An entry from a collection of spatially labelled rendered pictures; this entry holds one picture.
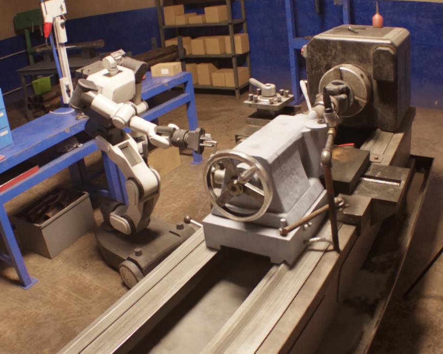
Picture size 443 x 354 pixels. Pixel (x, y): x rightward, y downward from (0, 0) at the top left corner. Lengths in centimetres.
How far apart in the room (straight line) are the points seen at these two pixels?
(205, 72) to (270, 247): 516
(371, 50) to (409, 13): 331
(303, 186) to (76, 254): 209
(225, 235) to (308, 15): 475
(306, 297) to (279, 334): 17
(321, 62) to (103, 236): 175
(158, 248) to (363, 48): 163
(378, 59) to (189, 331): 157
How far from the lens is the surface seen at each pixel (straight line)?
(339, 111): 200
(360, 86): 218
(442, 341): 237
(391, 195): 172
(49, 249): 324
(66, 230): 333
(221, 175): 148
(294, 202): 143
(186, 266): 145
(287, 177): 142
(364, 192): 173
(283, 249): 137
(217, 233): 147
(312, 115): 161
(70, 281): 301
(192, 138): 215
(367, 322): 184
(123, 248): 286
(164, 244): 278
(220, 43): 622
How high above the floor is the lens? 168
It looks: 24 degrees down
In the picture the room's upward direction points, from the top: 6 degrees counter-clockwise
